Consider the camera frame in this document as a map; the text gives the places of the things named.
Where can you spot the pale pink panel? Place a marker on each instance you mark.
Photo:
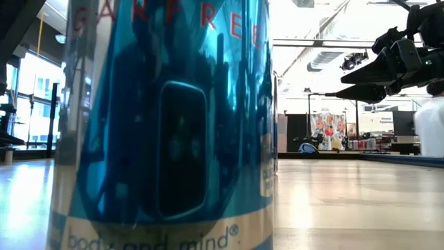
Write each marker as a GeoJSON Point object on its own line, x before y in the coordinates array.
{"type": "Point", "coordinates": [282, 135]}

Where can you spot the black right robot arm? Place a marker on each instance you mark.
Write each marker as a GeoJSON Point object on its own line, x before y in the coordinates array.
{"type": "Point", "coordinates": [435, 69]}

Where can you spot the dark office desk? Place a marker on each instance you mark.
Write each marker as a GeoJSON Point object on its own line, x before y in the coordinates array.
{"type": "Point", "coordinates": [406, 149]}

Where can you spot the grey ceiling vent box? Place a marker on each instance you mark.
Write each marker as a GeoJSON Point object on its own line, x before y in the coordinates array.
{"type": "Point", "coordinates": [303, 2]}

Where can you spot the person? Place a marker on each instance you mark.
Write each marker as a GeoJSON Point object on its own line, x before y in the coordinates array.
{"type": "Point", "coordinates": [430, 132]}

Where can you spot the overhead horizontal metal rail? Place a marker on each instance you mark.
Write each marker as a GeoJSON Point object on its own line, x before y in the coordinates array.
{"type": "Point", "coordinates": [301, 45]}

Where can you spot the black aluminium rig frame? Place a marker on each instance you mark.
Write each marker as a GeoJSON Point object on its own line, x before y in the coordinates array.
{"type": "Point", "coordinates": [381, 157]}

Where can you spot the row of pink boxes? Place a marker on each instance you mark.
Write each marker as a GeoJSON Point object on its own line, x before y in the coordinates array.
{"type": "Point", "coordinates": [360, 144]}

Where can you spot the grey cylindrical leg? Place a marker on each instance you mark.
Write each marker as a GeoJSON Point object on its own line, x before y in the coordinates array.
{"type": "Point", "coordinates": [9, 157]}

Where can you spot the black ceiling spotlight cluster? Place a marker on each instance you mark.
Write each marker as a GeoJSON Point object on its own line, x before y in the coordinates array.
{"type": "Point", "coordinates": [354, 60]}

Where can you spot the black computer monitor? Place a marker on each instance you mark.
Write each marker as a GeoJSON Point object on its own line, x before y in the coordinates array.
{"type": "Point", "coordinates": [404, 123]}

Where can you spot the ceiling air duct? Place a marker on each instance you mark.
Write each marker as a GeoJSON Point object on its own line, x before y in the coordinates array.
{"type": "Point", "coordinates": [324, 59]}

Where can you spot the black partition panel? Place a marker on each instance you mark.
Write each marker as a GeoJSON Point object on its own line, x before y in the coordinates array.
{"type": "Point", "coordinates": [296, 133]}

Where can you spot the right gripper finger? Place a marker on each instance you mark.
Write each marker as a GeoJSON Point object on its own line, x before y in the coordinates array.
{"type": "Point", "coordinates": [367, 93]}
{"type": "Point", "coordinates": [378, 71]}

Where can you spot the white printed wall sign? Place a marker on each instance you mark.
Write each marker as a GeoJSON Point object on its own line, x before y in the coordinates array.
{"type": "Point", "coordinates": [376, 121]}

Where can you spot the black vertical post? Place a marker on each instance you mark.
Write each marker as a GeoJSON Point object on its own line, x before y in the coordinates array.
{"type": "Point", "coordinates": [53, 121]}

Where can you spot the black metal gantry frame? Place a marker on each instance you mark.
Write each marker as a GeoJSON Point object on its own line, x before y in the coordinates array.
{"type": "Point", "coordinates": [357, 118]}

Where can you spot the white blue rounded device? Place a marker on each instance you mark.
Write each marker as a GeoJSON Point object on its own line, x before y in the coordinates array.
{"type": "Point", "coordinates": [307, 148]}

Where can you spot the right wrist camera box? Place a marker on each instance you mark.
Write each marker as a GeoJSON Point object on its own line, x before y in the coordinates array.
{"type": "Point", "coordinates": [385, 40]}

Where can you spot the floral print curtain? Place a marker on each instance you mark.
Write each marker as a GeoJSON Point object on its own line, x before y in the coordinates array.
{"type": "Point", "coordinates": [327, 132]}

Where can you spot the blue beverage can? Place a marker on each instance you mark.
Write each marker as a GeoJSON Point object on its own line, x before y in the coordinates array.
{"type": "Point", "coordinates": [156, 104]}

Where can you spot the black equipment stand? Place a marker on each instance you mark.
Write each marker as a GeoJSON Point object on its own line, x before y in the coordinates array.
{"type": "Point", "coordinates": [5, 121]}

